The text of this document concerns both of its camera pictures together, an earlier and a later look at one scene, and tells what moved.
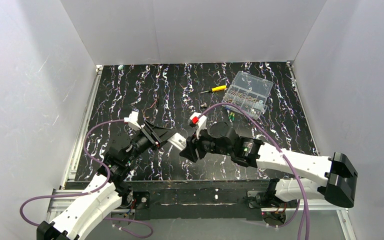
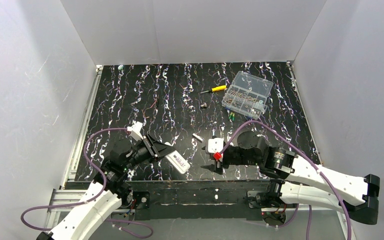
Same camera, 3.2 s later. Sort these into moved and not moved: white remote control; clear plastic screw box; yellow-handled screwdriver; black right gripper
Moved: white remote control; black right gripper
Not moved: yellow-handled screwdriver; clear plastic screw box
